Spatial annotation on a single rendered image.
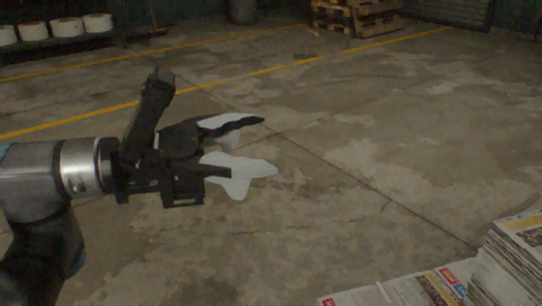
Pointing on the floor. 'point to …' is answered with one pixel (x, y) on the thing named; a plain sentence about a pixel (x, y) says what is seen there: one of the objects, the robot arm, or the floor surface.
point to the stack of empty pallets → (334, 15)
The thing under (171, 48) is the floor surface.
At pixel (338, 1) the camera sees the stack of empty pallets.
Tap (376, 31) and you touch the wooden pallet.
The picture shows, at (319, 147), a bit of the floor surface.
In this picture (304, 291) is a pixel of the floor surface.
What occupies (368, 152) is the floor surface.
